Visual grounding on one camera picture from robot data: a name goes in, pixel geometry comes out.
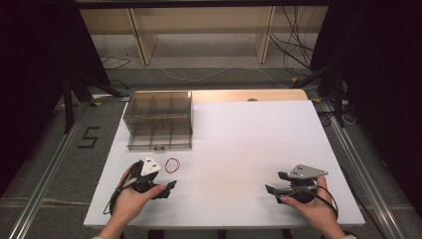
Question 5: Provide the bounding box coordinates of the person's right hand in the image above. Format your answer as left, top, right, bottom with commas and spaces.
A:
280, 175, 339, 232

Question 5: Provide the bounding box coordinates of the person's left hand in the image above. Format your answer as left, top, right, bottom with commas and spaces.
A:
110, 162, 167, 230

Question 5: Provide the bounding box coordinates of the white floor cable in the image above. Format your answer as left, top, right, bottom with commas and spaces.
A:
158, 66, 291, 90

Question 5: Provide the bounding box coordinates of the red rubber band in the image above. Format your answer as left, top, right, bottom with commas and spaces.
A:
164, 156, 181, 174

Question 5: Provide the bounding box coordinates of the dark curtain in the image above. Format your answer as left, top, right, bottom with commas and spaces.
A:
0, 0, 112, 197
310, 0, 422, 208

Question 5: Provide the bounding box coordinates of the right hand-held gripper cable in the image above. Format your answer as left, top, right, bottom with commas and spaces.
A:
274, 184, 340, 221

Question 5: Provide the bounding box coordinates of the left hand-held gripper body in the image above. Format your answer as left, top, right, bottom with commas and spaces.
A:
130, 155, 167, 195

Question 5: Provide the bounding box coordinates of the black metal stand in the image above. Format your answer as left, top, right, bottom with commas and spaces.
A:
61, 70, 124, 134
292, 61, 347, 128

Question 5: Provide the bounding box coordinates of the bundle of black cables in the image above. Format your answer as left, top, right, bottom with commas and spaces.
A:
269, 5, 320, 72

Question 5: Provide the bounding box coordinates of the wooden shelf unit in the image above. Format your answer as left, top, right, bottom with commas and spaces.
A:
79, 5, 330, 67

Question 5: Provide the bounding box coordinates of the hand-held gripper cable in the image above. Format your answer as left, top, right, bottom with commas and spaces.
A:
102, 161, 142, 216
274, 184, 340, 221

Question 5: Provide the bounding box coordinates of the aluminium floor rail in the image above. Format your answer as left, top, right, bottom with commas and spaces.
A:
7, 101, 98, 239
319, 99, 406, 239

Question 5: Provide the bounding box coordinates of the left hand-held gripper cable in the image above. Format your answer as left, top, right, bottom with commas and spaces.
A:
102, 161, 142, 216

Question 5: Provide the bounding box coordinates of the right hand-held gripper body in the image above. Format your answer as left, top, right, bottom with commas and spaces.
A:
279, 163, 329, 204

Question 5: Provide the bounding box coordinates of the thin black floor cable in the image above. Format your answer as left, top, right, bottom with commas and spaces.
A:
100, 55, 132, 72

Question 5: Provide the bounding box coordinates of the clear brown plastic drawer box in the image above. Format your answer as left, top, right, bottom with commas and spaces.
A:
122, 91, 194, 151

